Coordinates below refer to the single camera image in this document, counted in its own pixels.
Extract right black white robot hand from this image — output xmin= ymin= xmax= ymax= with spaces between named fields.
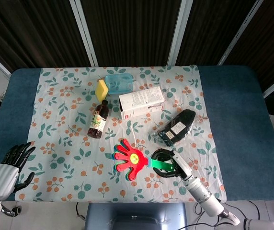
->
xmin=150 ymin=148 xmax=194 ymax=182

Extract red hand clapper green handle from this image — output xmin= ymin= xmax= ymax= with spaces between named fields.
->
xmin=112 ymin=138 xmax=176 ymax=182

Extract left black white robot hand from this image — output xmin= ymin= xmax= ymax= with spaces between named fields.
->
xmin=0 ymin=141 xmax=36 ymax=201

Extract dark ribbed screen panel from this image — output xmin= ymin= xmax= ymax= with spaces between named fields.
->
xmin=0 ymin=0 xmax=92 ymax=70
xmin=223 ymin=0 xmax=274 ymax=92
xmin=79 ymin=0 xmax=183 ymax=68
xmin=175 ymin=0 xmax=257 ymax=67

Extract dark brown glass bottle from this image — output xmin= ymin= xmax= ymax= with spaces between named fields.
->
xmin=87 ymin=99 xmax=109 ymax=139

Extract blue clear plastic container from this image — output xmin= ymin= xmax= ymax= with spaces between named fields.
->
xmin=104 ymin=73 xmax=135 ymax=95

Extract grey robot torso base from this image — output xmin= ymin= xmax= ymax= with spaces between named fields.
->
xmin=84 ymin=202 xmax=188 ymax=230

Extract black socks in plastic bag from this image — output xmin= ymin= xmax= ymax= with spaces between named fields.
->
xmin=151 ymin=109 xmax=197 ymax=147

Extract white cardboard product box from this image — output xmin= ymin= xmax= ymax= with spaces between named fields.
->
xmin=118 ymin=86 xmax=166 ymax=120

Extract black floor cable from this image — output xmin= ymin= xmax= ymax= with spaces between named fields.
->
xmin=76 ymin=202 xmax=86 ymax=220
xmin=194 ymin=203 xmax=224 ymax=227

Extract white floral leaf tablecloth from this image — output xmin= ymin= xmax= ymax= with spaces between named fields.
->
xmin=14 ymin=65 xmax=228 ymax=203

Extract yellow sponge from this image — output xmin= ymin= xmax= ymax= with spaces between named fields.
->
xmin=95 ymin=80 xmax=111 ymax=101

